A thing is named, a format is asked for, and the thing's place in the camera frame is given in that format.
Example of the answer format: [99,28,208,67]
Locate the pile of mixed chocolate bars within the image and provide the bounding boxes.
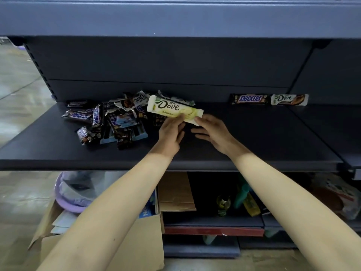
[62,90,196,151]

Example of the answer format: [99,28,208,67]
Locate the Dove bar brown hazelnut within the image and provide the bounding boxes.
[270,93,309,107]

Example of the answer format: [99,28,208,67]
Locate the yellow plastic bottle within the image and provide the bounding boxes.
[243,193,261,217]

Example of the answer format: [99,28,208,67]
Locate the person's right hand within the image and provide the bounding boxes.
[190,113,245,158]

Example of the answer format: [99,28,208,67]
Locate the dark grey metal shelf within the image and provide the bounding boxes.
[0,0,361,259]

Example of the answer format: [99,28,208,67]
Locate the Snickers bar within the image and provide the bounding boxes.
[231,93,270,105]

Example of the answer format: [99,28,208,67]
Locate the blue printed package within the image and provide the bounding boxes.
[138,189,158,221]

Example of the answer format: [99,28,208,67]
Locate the person's right forearm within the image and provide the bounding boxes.
[230,149,361,271]

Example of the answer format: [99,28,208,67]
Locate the teal plastic bottle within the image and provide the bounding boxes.
[233,182,252,209]

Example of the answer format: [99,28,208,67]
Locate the person's left hand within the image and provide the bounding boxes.
[156,114,187,158]

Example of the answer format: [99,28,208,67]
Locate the Dove bar yellow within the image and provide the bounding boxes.
[146,94,204,127]

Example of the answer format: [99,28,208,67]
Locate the clear plastic container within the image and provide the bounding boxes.
[310,173,361,221]

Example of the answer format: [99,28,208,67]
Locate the person's left forearm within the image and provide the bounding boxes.
[36,148,180,271]

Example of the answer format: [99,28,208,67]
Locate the purple plastic basin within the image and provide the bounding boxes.
[53,171,94,214]

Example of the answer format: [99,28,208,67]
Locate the cardboard box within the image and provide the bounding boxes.
[28,189,165,271]

